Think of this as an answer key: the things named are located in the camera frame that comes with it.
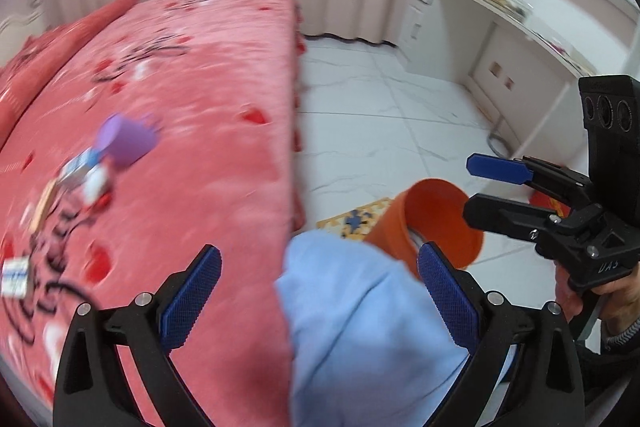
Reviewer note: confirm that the white drawer cabinet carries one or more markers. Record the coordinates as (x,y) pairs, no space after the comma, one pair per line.
(411,26)

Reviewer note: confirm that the blue white nasal drops box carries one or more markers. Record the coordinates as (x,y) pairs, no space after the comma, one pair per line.
(74,171)

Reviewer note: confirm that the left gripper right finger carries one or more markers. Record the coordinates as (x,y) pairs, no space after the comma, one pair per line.
(546,387)

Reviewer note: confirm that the white blue medicine box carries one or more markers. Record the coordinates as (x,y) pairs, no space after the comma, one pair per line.
(16,278)

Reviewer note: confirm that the pink heart bedspread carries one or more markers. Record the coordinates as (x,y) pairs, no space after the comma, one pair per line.
(218,80)

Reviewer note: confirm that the colourful floor mat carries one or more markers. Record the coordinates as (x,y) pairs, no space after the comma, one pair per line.
(357,223)

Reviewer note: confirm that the white plush toy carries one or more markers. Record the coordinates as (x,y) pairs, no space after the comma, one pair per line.
(96,191)

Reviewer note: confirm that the purple ribbed plastic cup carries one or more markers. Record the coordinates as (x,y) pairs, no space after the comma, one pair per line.
(123,140)

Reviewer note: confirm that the light blue trouser leg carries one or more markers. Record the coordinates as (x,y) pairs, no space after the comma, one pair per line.
(369,346)

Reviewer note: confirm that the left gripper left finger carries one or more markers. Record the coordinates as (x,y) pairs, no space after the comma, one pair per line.
(91,388)

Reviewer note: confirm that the orange trash bin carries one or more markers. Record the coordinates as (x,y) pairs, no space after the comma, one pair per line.
(431,209)

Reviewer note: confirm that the tan long slim box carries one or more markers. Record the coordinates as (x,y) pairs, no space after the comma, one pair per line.
(43,206)

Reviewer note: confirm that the folded red quilt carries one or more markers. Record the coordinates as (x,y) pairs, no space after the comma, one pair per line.
(40,59)

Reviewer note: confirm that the white carved headboard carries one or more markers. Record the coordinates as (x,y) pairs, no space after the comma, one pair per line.
(16,28)

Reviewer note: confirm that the white desk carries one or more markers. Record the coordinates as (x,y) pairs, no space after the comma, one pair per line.
(524,88)

